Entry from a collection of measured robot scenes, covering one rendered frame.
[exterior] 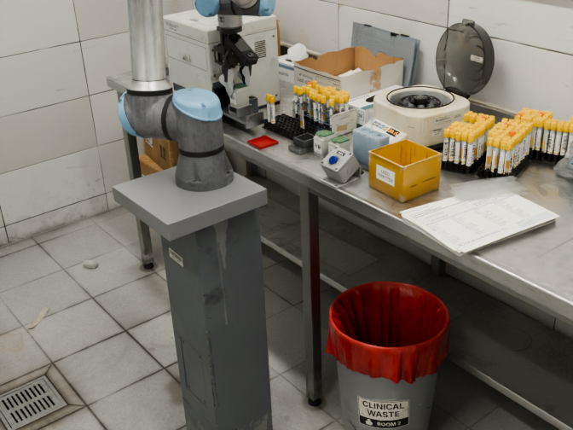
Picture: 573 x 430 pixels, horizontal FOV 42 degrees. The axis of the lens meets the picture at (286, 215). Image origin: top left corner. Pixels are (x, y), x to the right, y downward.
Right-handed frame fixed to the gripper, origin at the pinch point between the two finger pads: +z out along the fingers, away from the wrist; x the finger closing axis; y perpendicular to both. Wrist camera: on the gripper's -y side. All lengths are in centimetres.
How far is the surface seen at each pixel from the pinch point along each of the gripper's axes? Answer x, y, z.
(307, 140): -2.0, -31.1, 7.9
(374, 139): -6, -54, 2
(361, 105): -27.3, -27.1, 4.4
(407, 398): -1, -75, 75
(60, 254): 29, 114, 99
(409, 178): 0, -73, 5
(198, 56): 4.3, 15.6, -9.0
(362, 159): -6, -50, 9
